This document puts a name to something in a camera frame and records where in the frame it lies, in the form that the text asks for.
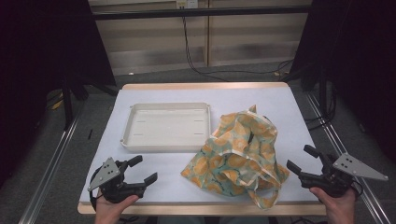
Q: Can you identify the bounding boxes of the black hanging wall cable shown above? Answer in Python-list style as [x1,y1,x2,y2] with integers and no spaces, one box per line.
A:
[181,16,295,82]

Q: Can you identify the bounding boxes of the black horizontal metal bar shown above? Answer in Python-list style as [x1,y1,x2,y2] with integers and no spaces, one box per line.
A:
[92,5,312,21]

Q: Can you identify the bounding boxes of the white wall socket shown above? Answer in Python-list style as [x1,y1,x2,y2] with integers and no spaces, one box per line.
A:
[176,0,199,9]

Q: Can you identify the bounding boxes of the person's right hand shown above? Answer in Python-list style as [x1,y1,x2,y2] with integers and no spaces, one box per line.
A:
[309,186,359,224]

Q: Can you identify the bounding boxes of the yellow floor tape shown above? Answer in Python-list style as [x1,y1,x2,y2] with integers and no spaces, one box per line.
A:
[50,98,64,111]

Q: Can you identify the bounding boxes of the white plastic tray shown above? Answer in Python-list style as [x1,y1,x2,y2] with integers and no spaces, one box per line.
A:
[120,102,212,153]

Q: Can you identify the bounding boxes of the dark curtain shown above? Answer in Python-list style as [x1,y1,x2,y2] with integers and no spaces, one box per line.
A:
[0,0,117,188]
[289,0,396,162]

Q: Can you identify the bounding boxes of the person's left hand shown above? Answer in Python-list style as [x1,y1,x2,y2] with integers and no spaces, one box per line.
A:
[93,193,140,224]

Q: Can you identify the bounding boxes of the metal floor rail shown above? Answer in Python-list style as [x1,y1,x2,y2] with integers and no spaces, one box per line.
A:
[304,92,391,224]
[18,115,82,224]

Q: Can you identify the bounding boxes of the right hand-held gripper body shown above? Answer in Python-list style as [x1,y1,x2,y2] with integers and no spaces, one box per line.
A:
[299,151,389,199]

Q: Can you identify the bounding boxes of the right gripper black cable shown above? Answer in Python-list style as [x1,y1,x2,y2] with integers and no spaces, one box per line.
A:
[350,179,364,198]

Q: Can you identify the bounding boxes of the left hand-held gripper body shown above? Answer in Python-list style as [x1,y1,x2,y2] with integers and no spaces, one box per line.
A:
[87,157,148,203]

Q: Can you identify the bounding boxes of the white table mat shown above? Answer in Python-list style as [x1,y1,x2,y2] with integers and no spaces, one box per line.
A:
[78,87,326,204]

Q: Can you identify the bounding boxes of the black metal stand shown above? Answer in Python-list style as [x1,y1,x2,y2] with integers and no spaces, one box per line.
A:
[61,74,90,130]

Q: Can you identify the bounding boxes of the orange patterned fabric bag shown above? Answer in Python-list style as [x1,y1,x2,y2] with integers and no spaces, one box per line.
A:
[180,105,290,210]

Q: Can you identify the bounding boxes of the black floor cables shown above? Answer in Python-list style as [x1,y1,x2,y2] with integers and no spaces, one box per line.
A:
[304,83,339,132]

